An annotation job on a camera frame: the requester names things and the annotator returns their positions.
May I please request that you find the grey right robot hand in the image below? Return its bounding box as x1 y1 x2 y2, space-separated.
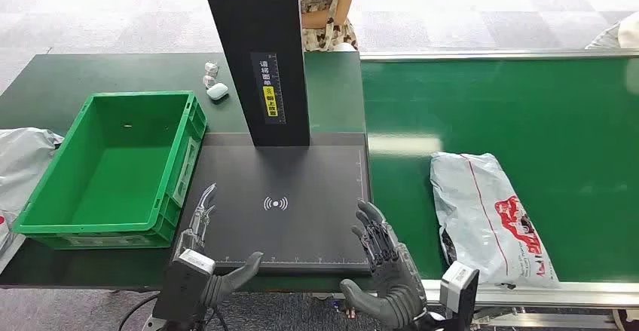
339 199 430 331

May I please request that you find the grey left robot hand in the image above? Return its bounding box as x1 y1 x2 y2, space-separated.
174 183 264 311

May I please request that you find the white red-printed courier package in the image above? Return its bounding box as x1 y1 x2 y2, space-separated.
430 152 561 290

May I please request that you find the black inbound scanning machine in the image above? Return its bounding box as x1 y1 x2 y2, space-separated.
172 0 374 276

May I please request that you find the green conveyor belt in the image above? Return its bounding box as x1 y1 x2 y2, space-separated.
360 56 639 283

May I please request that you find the green plastic crate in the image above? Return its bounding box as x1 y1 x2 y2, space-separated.
12 91 207 250

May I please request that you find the white earbud case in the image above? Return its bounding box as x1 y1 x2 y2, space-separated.
206 82 230 102

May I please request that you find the grey plastic courier bag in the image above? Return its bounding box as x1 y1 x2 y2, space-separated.
0 127 65 274

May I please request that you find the dark green table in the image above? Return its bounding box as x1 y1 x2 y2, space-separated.
0 51 374 293

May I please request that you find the person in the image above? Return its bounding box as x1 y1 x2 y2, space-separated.
297 0 359 53

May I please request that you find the white fabric bundle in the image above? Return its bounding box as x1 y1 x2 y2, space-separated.
585 11 639 50

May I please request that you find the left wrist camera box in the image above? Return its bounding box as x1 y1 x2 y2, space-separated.
151 248 216 322

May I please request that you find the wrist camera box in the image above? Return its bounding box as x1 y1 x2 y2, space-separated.
151 248 216 322
439 261 480 320

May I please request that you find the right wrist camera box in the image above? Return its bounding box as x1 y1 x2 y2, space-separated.
439 261 480 320

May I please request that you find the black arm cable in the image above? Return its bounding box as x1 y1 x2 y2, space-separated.
118 293 162 331

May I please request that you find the silver conveyor frame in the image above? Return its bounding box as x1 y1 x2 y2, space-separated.
359 48 639 331

